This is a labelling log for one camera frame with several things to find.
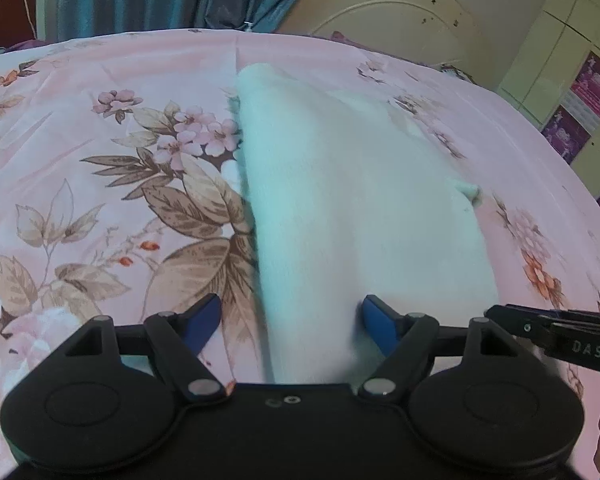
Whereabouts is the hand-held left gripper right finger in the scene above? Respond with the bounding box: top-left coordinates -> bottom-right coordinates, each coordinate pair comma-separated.
361,295 -> 524,404

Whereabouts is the white towel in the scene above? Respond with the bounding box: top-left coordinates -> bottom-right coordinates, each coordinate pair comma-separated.
227,62 -> 501,386

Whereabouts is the purple cloth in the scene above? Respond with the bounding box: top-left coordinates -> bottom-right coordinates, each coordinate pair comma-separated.
0,37 -> 56,57

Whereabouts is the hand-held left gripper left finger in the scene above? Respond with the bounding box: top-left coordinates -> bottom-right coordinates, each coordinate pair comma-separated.
65,294 -> 229,404

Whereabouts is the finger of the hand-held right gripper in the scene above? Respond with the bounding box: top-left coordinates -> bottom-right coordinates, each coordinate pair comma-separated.
484,304 -> 556,350

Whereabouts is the pink floral bed sheet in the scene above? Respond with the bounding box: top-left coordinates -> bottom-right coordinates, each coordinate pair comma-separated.
0,29 -> 600,480

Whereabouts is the cream wardrobe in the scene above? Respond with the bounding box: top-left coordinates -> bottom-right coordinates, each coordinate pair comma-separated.
497,0 -> 600,241

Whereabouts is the cream round bed board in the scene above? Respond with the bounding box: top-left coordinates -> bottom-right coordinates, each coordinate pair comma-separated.
275,0 -> 486,86

